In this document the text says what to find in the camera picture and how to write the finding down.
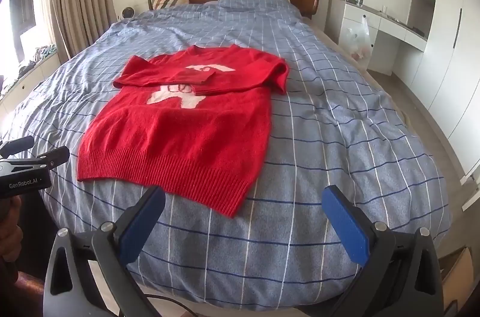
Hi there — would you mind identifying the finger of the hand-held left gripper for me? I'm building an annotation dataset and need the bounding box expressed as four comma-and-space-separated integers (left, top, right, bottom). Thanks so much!
26, 147, 71, 168
0, 136, 35, 157

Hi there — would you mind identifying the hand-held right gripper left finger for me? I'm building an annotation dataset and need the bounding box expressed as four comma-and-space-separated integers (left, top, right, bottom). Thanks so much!
43, 185, 166, 317

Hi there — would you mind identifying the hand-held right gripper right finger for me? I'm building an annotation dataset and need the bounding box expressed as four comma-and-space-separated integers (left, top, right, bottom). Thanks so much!
322, 185, 446, 317

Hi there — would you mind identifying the red knit sweater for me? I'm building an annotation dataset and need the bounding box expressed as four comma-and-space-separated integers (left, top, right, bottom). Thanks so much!
77, 44, 289, 219

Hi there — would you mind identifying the person's left hand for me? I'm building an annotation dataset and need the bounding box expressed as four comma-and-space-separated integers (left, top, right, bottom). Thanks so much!
0, 196, 23, 261

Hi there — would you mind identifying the blue checked blanket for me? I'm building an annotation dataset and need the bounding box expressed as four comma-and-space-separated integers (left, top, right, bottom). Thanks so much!
0, 0, 453, 307

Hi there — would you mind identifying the cardboard box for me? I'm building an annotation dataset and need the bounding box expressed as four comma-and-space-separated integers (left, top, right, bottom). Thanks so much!
438, 246, 475, 303

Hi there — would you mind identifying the window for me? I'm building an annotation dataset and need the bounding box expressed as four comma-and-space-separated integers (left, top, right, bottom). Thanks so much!
0, 0, 58, 78

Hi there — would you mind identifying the clear plastic bag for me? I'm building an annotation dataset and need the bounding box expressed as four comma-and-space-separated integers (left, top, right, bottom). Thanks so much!
344, 14, 373, 61

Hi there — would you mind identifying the white desk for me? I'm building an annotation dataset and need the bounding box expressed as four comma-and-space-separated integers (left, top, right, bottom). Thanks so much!
324, 0, 429, 76

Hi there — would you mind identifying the white wardrobe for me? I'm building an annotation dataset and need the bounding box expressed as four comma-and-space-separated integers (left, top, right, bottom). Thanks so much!
390, 0, 480, 185

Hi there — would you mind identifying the blue checked pillow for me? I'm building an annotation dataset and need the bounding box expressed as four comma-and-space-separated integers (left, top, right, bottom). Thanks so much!
217, 0, 303, 18

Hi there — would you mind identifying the black cable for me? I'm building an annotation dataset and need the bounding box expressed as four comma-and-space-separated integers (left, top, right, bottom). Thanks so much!
142, 294, 197, 317

